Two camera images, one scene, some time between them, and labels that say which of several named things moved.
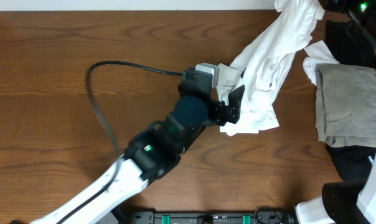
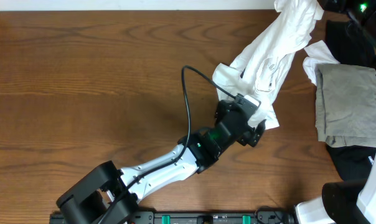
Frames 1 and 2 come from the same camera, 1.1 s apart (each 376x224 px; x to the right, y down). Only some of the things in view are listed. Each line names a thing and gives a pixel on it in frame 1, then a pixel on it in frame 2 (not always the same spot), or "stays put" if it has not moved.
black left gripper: [219, 109] -> [250, 125]
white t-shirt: [261, 66] stays put
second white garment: [319, 53] stays put
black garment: [352, 41] stays put
